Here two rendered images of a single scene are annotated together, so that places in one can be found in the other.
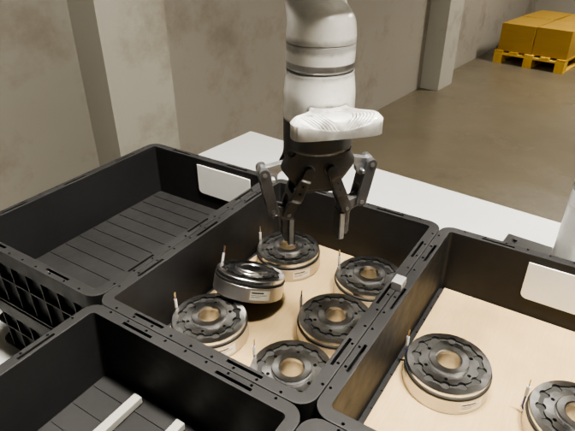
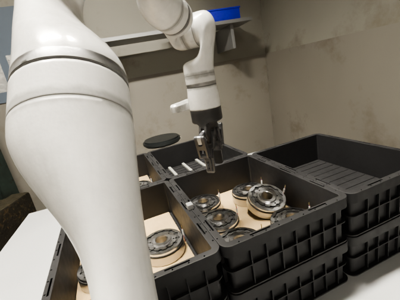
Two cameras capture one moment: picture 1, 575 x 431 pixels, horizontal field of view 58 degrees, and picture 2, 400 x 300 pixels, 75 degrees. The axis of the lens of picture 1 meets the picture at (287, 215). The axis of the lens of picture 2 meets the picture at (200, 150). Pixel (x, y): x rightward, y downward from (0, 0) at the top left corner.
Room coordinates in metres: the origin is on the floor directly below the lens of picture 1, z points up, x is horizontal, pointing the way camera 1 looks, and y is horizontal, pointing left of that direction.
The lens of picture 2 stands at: (0.90, -0.54, 1.23)
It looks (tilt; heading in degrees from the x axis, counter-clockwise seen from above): 16 degrees down; 129
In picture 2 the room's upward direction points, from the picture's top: 11 degrees counter-clockwise
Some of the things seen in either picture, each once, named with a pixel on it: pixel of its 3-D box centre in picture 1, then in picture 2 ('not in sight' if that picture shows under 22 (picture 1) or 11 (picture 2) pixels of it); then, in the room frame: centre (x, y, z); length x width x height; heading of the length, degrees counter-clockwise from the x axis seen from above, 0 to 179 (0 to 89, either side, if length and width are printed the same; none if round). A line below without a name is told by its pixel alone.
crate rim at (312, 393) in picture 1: (287, 264); (241, 190); (0.58, 0.00, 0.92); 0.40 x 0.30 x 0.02; 148
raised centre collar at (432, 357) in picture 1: (448, 360); (161, 240); (0.45, -0.20, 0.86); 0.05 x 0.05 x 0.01
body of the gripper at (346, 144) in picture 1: (317, 150); (208, 124); (0.53, -0.03, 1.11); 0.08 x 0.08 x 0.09
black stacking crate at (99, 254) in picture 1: (137, 233); (330, 174); (0.74, 0.25, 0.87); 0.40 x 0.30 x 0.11; 148
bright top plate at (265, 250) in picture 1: (287, 248); (292, 219); (0.70, 0.00, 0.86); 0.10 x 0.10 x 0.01
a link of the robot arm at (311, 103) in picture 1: (324, 92); (196, 95); (0.51, -0.04, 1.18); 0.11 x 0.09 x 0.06; 14
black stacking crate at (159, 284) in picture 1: (287, 294); (243, 206); (0.58, 0.00, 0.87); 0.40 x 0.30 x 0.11; 148
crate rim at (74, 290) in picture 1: (133, 207); (329, 158); (0.74, 0.25, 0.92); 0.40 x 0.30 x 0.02; 148
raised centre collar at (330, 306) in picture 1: (335, 315); (218, 217); (0.54, -0.07, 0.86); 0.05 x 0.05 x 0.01
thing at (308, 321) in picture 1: (335, 318); (218, 219); (0.54, -0.07, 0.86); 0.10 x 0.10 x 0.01
